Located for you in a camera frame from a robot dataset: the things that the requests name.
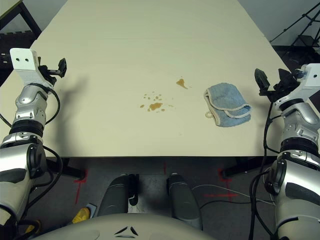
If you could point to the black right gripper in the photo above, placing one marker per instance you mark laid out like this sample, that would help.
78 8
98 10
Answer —
285 88

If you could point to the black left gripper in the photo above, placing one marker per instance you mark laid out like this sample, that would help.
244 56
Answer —
51 73

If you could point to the blue terry rag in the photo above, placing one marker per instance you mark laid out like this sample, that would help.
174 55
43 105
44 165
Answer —
226 100

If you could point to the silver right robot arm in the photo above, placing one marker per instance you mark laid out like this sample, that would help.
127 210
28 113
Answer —
297 175

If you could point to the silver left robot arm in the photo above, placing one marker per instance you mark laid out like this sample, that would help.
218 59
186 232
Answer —
17 160

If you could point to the black foam mat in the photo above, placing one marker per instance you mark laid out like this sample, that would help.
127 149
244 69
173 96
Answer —
15 42

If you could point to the black tripod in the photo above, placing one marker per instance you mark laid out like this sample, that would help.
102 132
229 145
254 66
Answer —
306 21

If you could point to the teardrop brown liquid puddle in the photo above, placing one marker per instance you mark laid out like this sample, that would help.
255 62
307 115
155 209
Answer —
180 82

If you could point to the black table leg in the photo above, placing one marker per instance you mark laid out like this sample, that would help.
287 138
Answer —
67 170

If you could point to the large brown liquid puddle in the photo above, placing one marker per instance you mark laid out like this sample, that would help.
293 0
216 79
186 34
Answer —
155 106

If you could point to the red floor tape mark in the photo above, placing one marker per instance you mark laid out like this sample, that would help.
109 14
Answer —
80 186

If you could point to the dark grey left robot leg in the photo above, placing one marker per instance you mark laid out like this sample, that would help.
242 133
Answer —
113 197

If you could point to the dark grey robot leg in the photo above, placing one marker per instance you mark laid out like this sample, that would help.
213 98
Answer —
183 200
113 197

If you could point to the dark grey right robot leg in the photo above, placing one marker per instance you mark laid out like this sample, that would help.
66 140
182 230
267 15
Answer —
183 200

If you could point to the yellow object on floor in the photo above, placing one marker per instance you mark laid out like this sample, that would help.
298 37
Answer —
81 216

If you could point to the grey robot torso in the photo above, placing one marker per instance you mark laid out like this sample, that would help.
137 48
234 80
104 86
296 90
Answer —
112 226

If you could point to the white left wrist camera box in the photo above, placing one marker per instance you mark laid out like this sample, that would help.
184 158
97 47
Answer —
23 60

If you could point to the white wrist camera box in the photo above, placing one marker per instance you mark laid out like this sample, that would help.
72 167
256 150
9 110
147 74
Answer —
310 77
23 60

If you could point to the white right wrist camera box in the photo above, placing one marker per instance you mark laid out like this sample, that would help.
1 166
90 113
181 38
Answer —
310 77

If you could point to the side table with black frame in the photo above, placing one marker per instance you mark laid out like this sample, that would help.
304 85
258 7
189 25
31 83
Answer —
23 15

